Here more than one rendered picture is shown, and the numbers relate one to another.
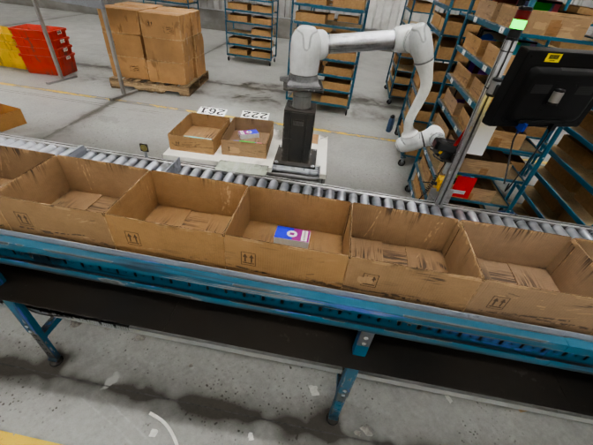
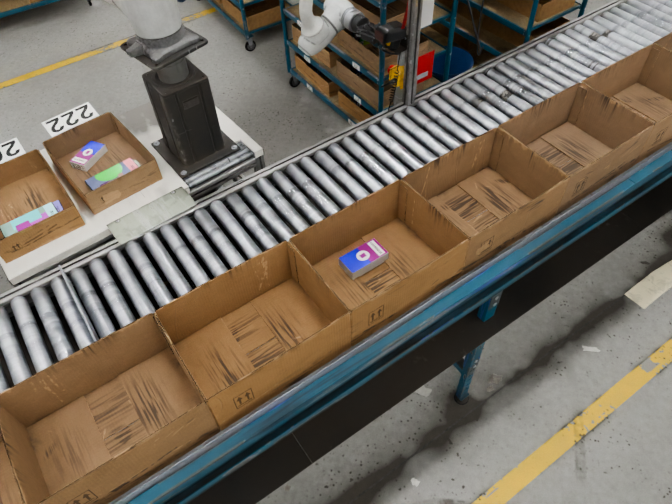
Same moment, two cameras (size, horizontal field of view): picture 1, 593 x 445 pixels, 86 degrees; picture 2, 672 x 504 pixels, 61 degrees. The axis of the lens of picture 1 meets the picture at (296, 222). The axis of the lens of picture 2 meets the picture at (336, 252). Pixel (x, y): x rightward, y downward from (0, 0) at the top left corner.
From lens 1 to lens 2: 86 cm
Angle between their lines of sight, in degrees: 29
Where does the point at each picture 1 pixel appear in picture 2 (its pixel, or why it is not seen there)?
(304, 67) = (167, 22)
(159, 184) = (170, 320)
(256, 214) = not seen: hidden behind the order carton
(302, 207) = (351, 219)
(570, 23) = not seen: outside the picture
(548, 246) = (565, 101)
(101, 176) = (76, 372)
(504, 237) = (533, 116)
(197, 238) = (322, 338)
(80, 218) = (173, 430)
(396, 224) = (445, 169)
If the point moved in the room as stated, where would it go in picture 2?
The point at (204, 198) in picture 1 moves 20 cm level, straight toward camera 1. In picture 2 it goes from (234, 292) to (296, 322)
